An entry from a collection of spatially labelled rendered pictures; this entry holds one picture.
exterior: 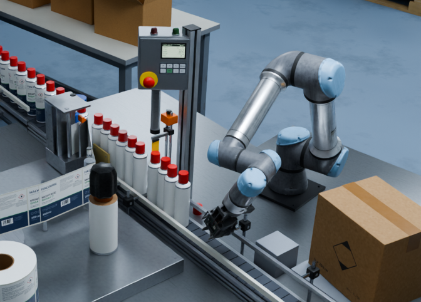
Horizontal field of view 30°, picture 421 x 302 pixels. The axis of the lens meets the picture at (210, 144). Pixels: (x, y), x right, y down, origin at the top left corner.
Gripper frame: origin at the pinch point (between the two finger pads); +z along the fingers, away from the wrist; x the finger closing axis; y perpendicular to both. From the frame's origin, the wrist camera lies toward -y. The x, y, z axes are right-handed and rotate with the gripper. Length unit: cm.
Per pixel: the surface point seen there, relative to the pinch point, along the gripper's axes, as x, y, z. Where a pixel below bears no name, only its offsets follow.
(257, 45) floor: -192, -293, 219
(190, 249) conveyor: -0.6, 6.0, 7.3
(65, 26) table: -181, -77, 122
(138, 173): -34.9, 2.4, 15.2
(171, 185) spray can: -21.2, 2.6, 1.7
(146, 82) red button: -51, 1, -16
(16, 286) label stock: -8, 67, -4
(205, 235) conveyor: -2.7, -1.9, 7.8
